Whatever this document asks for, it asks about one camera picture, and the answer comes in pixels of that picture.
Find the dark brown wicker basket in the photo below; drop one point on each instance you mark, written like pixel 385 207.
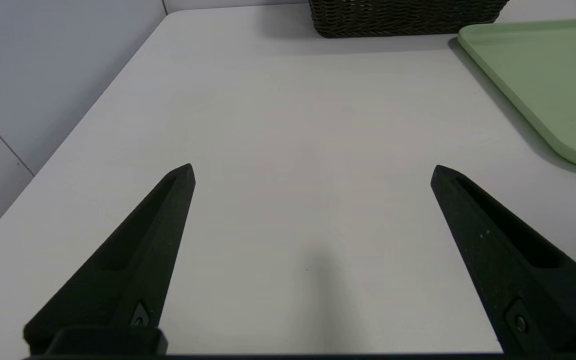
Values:
pixel 403 17

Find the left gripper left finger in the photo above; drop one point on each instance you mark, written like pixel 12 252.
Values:
pixel 133 265

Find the light green plastic tray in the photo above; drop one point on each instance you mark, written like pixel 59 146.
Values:
pixel 553 80

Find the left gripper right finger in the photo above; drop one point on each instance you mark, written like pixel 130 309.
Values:
pixel 518 270

